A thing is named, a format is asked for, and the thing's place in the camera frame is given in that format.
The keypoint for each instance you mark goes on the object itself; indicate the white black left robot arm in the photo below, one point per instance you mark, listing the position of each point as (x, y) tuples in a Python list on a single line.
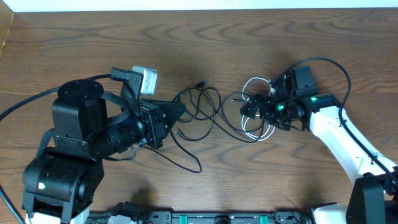
[(90, 125)]

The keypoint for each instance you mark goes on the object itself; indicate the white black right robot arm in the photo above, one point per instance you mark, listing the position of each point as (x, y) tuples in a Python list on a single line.
[(372, 174)]

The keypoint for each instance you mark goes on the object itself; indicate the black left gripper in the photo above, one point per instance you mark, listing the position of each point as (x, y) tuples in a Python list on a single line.
[(154, 122)]

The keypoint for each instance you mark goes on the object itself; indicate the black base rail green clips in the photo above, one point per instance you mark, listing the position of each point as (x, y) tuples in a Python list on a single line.
[(167, 217)]

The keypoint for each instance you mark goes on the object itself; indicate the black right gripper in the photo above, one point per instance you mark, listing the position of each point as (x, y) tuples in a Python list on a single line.
[(255, 101)]

